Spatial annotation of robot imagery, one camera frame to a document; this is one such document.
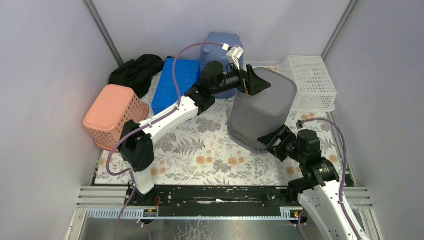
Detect grey waste bin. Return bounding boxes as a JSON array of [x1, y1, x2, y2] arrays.
[[227, 67, 297, 154]]

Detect blue divided plastic tray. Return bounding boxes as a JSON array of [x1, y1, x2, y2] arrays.
[[151, 58, 201, 114]]

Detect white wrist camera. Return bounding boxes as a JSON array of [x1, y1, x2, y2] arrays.
[[222, 43, 245, 71], [296, 120, 305, 130]]

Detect white plastic basket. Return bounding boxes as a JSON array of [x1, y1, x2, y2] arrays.
[[276, 55, 337, 113]]

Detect black cloth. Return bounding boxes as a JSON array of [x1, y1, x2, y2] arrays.
[[108, 54, 165, 99]]

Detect floral table mat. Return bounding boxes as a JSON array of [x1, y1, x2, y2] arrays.
[[92, 98, 343, 186]]

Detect blue bucket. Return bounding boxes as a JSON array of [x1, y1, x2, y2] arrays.
[[199, 31, 245, 100]]

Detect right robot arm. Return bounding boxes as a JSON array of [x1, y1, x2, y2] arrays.
[[257, 125, 369, 240]]

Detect pink plastic basket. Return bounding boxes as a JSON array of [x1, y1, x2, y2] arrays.
[[83, 84, 150, 151]]

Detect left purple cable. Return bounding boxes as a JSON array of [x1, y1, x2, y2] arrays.
[[105, 41, 229, 240]]

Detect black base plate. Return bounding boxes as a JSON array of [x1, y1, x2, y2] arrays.
[[127, 185, 303, 219]]

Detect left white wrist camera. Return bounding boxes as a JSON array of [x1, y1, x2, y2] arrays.
[[222, 43, 245, 71]]

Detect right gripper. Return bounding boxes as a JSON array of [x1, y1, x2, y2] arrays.
[[257, 124, 306, 163]]

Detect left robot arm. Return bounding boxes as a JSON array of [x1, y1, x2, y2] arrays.
[[117, 61, 272, 206]]

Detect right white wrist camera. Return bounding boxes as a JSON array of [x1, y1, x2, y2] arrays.
[[296, 120, 305, 130]]

